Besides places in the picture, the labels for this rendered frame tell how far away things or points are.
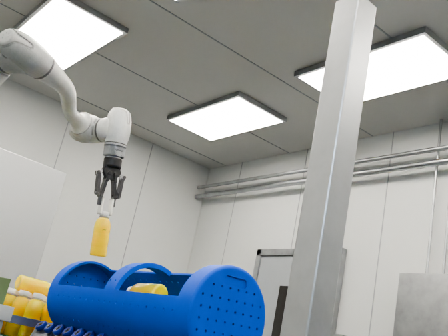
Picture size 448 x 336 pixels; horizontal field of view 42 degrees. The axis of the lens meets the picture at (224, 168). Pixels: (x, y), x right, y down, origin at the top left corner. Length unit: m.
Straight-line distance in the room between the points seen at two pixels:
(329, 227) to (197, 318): 0.66
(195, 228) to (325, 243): 6.84
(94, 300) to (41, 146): 5.02
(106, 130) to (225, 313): 1.08
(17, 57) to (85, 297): 0.83
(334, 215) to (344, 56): 0.31
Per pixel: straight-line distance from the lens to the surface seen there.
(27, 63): 2.08
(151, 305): 1.71
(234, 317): 1.67
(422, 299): 4.97
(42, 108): 7.00
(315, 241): 1.01
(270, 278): 6.42
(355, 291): 5.67
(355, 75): 1.13
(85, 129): 2.48
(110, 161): 2.41
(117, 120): 2.43
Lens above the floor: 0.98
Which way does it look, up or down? 18 degrees up
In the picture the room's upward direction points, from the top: 12 degrees clockwise
